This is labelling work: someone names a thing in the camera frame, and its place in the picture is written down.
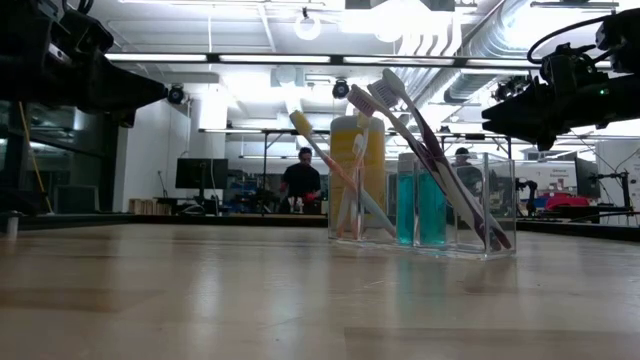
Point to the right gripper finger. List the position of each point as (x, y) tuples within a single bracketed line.
[(525, 120)]

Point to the teal liquid bottle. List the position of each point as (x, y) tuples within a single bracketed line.
[(431, 215)]

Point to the teal bottle white cap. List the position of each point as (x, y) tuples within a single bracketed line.
[(406, 210)]

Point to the person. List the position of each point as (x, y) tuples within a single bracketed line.
[(465, 165), (300, 182)]

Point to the black computer monitor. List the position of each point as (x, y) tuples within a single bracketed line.
[(200, 174), (586, 179)]

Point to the red object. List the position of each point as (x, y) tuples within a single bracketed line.
[(567, 202)]

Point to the clear acrylic organizer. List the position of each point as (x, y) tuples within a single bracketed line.
[(500, 210)]

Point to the yellow cylinder container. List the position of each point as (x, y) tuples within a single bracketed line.
[(350, 145)]

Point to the round white ceiling lamp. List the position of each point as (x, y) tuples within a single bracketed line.
[(300, 30)]

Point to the black ceiling camera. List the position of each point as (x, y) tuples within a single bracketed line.
[(175, 95), (341, 90)]

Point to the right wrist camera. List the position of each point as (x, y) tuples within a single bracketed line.
[(620, 40)]

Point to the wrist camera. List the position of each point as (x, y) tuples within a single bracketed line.
[(90, 32), (620, 40)]

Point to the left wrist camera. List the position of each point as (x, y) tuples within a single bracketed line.
[(90, 32)]

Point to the black aluminium table frame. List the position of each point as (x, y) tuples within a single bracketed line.
[(75, 220)]

